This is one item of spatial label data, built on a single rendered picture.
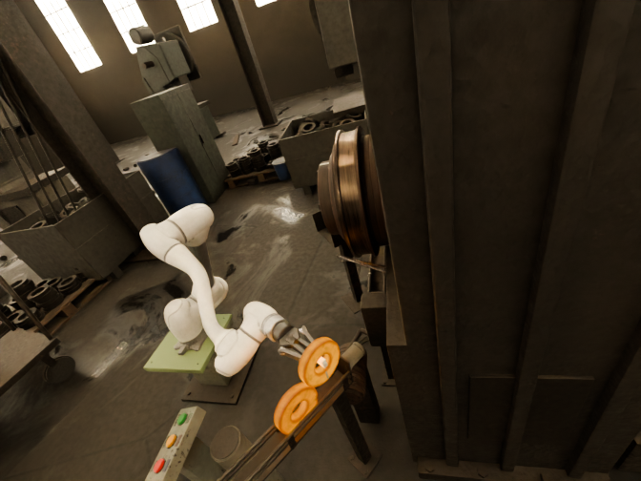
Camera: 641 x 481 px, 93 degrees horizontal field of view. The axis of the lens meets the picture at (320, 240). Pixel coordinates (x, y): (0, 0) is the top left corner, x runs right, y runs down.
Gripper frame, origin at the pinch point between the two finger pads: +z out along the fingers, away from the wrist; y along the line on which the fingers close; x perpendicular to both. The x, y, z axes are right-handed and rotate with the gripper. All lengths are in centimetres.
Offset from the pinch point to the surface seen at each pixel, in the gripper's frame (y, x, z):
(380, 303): -29.5, -1.4, 2.9
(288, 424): 18.2, -9.5, 1.2
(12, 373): 118, -40, -206
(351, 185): -34, 43, -1
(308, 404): 10.0, -10.8, 1.2
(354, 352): -13.2, -12.1, 0.8
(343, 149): -41, 51, -7
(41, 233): 63, 10, -332
